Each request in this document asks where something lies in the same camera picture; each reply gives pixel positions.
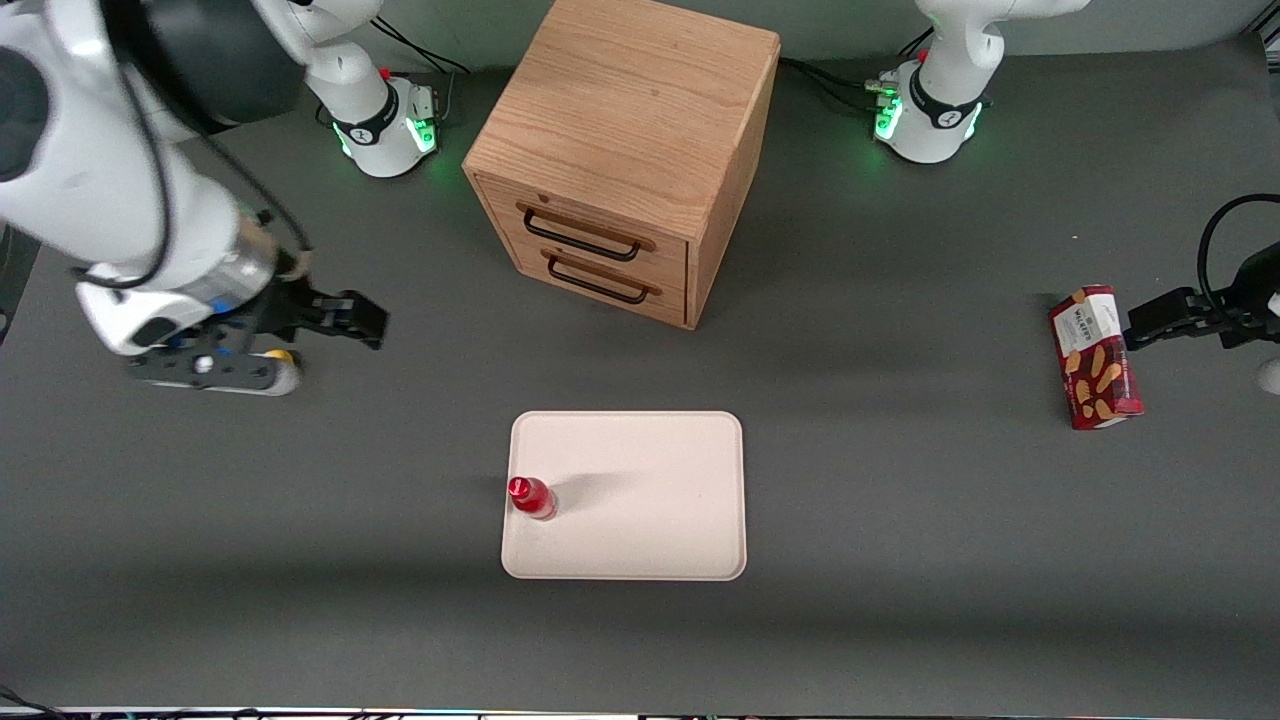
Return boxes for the red coke bottle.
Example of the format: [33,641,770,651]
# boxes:
[507,476,559,522]

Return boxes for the black left arm base cables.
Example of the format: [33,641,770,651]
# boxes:
[778,27,937,117]

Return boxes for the black right arm base cables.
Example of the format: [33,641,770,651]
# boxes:
[375,20,477,127]

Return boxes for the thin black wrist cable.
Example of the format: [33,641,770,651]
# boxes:
[70,0,314,291]

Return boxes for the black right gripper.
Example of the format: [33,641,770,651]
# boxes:
[225,280,390,353]

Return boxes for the black arm base cables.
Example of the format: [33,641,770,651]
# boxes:
[375,20,477,127]
[778,27,937,117]

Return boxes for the beige plastic tray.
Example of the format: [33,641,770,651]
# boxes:
[500,410,748,582]

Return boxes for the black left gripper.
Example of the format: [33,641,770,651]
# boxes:
[1125,242,1280,351]

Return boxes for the red shortbread cookie box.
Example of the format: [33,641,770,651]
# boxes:
[1048,284,1145,431]

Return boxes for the black metal drawer handle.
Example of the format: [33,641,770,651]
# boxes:
[523,208,642,263]
[546,255,651,305]

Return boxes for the wooden drawer front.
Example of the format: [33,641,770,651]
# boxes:
[476,176,691,289]
[500,232,691,329]

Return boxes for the dark grey table mat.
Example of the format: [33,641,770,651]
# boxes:
[0,35,1280,713]

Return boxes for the wooden drawer cabinet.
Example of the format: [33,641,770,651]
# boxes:
[462,0,782,331]

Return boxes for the black looped gripper cable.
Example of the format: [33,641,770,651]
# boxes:
[1197,194,1280,313]

